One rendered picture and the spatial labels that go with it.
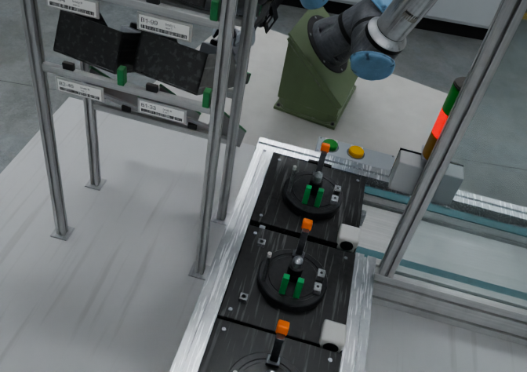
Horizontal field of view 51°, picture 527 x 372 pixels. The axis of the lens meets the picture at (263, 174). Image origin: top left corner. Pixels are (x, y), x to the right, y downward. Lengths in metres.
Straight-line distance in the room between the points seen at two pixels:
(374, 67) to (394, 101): 0.42
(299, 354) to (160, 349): 0.28
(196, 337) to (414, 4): 0.90
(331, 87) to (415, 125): 0.34
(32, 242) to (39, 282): 0.11
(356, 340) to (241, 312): 0.23
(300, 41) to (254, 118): 0.27
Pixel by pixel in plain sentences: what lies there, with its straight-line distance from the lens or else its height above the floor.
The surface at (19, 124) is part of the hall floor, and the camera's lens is 3.05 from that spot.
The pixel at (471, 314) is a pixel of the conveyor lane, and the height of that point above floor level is 0.92.
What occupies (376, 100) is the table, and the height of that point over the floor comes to 0.86.
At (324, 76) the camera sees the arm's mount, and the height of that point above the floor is 1.02.
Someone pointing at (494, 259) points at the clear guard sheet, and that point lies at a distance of 1.20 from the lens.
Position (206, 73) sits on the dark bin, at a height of 1.33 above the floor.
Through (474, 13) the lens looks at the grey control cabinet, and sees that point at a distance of 4.50.
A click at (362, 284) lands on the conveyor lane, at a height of 0.95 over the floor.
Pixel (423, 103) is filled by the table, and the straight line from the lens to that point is 1.97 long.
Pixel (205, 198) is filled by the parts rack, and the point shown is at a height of 1.10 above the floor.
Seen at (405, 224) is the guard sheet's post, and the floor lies 1.12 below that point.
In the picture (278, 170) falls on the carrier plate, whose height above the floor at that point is 0.97.
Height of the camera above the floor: 1.87
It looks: 42 degrees down
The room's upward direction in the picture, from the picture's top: 11 degrees clockwise
